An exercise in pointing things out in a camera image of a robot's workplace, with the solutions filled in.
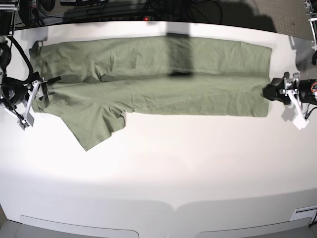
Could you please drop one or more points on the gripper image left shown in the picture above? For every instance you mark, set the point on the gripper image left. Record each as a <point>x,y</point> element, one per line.
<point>14,92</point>

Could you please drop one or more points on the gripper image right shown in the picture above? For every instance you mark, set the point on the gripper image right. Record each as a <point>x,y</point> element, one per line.
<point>305,89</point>

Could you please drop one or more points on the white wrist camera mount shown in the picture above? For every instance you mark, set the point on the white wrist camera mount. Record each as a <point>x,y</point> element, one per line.
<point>25,119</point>
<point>294,111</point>

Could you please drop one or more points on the green T-shirt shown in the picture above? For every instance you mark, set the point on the green T-shirt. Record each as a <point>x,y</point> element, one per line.
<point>102,80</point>

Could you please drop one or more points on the black power strip red light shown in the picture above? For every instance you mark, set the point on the black power strip red light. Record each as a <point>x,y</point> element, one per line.
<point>128,18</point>

